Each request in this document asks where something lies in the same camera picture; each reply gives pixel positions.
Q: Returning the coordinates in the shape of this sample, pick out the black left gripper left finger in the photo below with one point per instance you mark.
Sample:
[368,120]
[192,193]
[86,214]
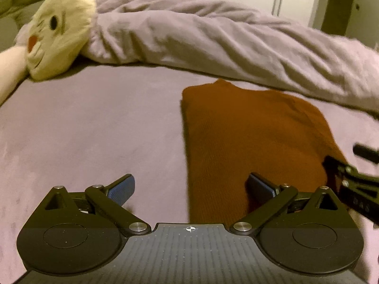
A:
[108,201]

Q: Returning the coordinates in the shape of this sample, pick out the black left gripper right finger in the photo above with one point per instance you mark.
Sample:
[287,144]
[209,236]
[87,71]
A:
[265,201]

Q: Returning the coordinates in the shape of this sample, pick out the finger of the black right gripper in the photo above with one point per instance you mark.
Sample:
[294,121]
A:
[336,172]
[367,153]

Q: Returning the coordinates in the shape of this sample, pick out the rust brown knit cardigan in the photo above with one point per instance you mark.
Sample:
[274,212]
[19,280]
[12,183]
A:
[232,132]

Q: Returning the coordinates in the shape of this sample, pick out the lilac bed sheet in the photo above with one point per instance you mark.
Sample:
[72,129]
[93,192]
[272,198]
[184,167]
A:
[89,127]

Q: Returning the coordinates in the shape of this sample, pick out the cream plush face pillow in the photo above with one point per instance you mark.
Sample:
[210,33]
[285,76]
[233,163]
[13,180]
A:
[57,32]

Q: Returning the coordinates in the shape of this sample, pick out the lilac rumpled duvet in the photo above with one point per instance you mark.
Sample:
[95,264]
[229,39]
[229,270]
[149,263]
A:
[231,40]

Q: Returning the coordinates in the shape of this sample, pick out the dark door frame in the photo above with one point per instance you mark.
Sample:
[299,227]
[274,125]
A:
[337,17]

